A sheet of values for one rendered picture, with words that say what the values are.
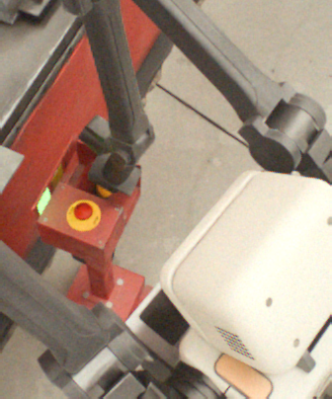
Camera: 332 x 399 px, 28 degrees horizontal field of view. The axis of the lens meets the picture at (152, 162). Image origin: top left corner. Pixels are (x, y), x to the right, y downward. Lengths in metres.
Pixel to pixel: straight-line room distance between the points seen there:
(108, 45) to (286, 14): 1.80
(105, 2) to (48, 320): 0.51
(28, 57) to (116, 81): 0.44
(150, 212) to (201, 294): 1.52
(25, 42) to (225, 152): 1.07
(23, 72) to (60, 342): 0.86
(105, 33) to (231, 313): 0.52
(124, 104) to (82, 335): 0.51
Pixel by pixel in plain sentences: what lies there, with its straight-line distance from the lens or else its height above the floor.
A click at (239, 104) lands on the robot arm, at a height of 1.27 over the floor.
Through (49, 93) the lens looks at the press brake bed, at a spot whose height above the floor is 0.76.
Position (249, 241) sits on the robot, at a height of 1.37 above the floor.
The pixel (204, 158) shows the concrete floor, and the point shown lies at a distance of 2.37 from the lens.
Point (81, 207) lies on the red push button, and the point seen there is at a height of 0.81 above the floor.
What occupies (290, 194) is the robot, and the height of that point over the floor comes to 1.37.
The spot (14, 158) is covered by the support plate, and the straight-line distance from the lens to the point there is 1.24.
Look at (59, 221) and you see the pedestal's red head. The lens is 1.41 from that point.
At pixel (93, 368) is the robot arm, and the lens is 0.82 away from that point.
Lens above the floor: 2.07
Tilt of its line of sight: 62 degrees down
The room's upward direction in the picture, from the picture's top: 3 degrees clockwise
